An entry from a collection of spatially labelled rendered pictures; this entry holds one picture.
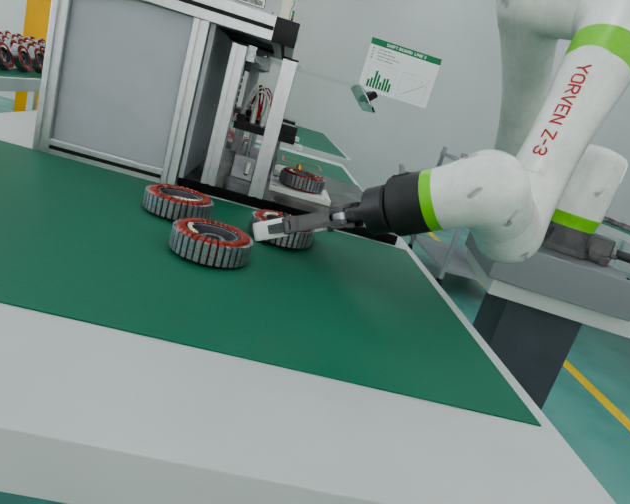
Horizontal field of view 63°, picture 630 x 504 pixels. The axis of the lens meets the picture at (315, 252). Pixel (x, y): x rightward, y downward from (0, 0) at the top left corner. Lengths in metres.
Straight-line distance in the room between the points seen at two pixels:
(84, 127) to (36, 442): 0.82
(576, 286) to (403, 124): 5.68
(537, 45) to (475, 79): 5.89
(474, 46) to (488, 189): 6.32
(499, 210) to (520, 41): 0.47
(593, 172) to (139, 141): 0.97
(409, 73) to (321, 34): 1.17
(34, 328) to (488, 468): 0.40
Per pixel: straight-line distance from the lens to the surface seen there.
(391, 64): 6.72
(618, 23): 1.00
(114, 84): 1.10
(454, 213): 0.73
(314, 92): 6.59
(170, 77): 1.08
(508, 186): 0.71
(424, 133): 6.83
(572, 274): 1.20
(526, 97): 1.21
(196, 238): 0.68
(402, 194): 0.75
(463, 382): 0.60
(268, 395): 0.45
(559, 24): 1.06
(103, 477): 0.39
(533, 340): 1.33
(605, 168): 1.30
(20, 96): 5.24
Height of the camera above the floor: 0.99
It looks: 16 degrees down
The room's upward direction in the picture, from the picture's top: 17 degrees clockwise
